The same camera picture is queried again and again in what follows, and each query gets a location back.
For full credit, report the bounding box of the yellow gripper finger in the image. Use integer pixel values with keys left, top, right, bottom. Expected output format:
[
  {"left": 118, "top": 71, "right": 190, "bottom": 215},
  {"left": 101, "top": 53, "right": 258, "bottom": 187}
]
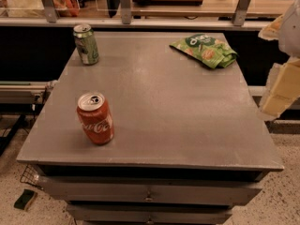
[
  {"left": 258, "top": 15, "right": 283, "bottom": 40},
  {"left": 257, "top": 58, "right": 300, "bottom": 121}
]

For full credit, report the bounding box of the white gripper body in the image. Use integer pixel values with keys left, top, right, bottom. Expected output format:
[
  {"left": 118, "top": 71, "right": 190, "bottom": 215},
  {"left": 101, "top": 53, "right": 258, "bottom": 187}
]
[{"left": 278, "top": 0, "right": 300, "bottom": 57}]

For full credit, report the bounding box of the red coke can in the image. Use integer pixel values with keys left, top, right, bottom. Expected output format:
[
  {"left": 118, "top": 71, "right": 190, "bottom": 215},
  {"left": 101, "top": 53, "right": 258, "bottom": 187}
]
[{"left": 77, "top": 92, "right": 114, "bottom": 145}]

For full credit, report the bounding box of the green rice chip bag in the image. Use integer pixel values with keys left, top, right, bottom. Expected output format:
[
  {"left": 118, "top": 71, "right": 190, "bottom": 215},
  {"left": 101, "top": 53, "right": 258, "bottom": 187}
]
[{"left": 170, "top": 33, "right": 237, "bottom": 69}]

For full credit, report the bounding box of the green soda can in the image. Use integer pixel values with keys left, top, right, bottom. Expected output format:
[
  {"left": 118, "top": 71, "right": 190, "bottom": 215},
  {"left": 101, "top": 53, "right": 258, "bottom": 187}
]
[{"left": 73, "top": 23, "right": 99, "bottom": 65}]

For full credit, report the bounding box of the orange snack bag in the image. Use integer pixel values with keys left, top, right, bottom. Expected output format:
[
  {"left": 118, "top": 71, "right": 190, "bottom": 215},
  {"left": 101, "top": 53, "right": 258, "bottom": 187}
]
[{"left": 53, "top": 0, "right": 79, "bottom": 17}]

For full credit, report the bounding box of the grey upper drawer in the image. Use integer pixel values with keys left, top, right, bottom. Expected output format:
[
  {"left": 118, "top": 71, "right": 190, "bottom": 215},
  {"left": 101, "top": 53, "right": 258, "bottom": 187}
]
[{"left": 37, "top": 176, "right": 262, "bottom": 206}]

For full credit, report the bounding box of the grey drawer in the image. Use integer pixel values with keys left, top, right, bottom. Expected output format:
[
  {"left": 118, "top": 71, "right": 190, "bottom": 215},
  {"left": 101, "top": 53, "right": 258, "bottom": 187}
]
[
  {"left": 67, "top": 204, "right": 232, "bottom": 225},
  {"left": 37, "top": 176, "right": 262, "bottom": 206}
]

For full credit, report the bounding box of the grey lower drawer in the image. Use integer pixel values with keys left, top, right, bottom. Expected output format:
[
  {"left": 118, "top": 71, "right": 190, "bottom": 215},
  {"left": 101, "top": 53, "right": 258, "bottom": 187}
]
[{"left": 67, "top": 204, "right": 232, "bottom": 225}]

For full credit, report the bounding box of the green yellow sponge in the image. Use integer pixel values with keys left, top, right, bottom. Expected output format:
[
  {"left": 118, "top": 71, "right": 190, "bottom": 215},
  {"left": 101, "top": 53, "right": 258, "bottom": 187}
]
[{"left": 14, "top": 189, "right": 37, "bottom": 211}]

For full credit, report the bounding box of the right metal shelf post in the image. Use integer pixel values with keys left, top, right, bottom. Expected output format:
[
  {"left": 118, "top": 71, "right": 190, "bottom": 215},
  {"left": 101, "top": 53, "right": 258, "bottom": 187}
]
[{"left": 232, "top": 0, "right": 251, "bottom": 26}]

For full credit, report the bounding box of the metal shelf post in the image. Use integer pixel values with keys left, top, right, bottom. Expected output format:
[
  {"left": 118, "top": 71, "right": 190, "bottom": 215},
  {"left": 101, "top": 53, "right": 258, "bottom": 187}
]
[
  {"left": 120, "top": 0, "right": 132, "bottom": 24},
  {"left": 41, "top": 0, "right": 58, "bottom": 23},
  {"left": 232, "top": 0, "right": 251, "bottom": 26}
]

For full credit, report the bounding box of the middle metal shelf post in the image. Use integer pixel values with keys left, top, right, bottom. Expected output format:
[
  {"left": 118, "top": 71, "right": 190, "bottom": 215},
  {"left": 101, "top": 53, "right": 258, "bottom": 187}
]
[{"left": 120, "top": 0, "right": 132, "bottom": 24}]

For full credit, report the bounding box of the left metal shelf post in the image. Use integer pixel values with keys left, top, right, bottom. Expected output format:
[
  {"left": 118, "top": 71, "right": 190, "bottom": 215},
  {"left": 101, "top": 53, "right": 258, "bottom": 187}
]
[{"left": 41, "top": 0, "right": 58, "bottom": 23}]

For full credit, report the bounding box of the wire basket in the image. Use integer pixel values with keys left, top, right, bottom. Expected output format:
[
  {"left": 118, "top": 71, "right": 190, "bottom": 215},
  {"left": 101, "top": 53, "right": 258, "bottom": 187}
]
[{"left": 20, "top": 165, "right": 41, "bottom": 189}]

